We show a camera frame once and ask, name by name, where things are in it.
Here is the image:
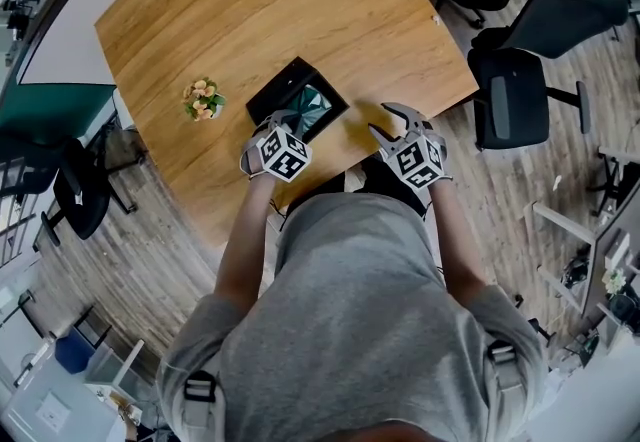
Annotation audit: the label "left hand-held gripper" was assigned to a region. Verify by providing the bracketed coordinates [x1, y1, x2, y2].
[239, 109, 314, 186]

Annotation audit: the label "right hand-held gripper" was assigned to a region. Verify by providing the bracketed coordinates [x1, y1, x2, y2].
[367, 102, 449, 193]

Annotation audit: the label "green and white packet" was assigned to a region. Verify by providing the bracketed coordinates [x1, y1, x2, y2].
[287, 83, 334, 141]

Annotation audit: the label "person's right forearm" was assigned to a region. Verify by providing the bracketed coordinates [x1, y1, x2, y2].
[429, 179, 489, 302]

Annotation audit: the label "person's left forearm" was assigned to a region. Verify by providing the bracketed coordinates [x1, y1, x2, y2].
[214, 174, 277, 317]

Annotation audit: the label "black storage box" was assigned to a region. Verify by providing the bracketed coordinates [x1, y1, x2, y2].
[245, 56, 350, 144]

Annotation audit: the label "person's black trousers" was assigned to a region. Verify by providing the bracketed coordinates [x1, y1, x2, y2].
[282, 154, 431, 231]

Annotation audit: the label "small potted flower plant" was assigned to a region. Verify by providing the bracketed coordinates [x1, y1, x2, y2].
[181, 76, 228, 124]

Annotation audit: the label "white drawer unit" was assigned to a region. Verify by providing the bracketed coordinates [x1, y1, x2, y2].
[110, 87, 135, 130]

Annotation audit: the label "person's grey shirt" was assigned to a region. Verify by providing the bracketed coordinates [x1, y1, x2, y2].
[157, 192, 549, 442]

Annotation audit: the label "green partition panel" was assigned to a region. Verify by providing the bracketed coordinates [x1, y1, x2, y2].
[0, 82, 119, 144]

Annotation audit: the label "small white flower plant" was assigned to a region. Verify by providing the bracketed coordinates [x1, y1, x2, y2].
[602, 267, 629, 297]

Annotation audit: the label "small white table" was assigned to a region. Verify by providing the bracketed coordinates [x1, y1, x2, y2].
[83, 339, 147, 402]

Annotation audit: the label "blue chair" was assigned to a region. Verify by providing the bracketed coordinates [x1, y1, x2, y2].
[53, 307, 114, 377]

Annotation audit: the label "grey desk with white frame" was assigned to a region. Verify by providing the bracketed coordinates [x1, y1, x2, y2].
[523, 144, 640, 332]

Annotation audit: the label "grey shoulder strap with buckle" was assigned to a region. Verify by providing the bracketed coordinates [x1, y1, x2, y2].
[180, 370, 220, 431]
[485, 338, 525, 394]

